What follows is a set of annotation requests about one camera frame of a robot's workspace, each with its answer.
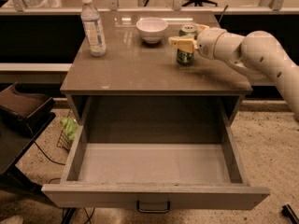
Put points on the clear plastic water bottle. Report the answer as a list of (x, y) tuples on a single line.
[(93, 28)]

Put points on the green soda can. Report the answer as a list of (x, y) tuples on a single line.
[(185, 58)]

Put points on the black object floor corner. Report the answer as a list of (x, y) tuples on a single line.
[(288, 212)]

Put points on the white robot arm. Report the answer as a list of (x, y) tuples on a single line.
[(256, 55)]

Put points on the wire basket with green items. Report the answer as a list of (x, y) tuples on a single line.
[(69, 127)]

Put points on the white ceramic bowl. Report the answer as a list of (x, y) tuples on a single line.
[(151, 29)]

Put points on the open grey drawer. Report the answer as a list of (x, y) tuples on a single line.
[(191, 166)]

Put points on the black drawer handle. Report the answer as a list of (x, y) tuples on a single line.
[(153, 208)]

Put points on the grey cabinet with top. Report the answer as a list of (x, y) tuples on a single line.
[(137, 93)]

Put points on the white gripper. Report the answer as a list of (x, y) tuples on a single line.
[(206, 43)]

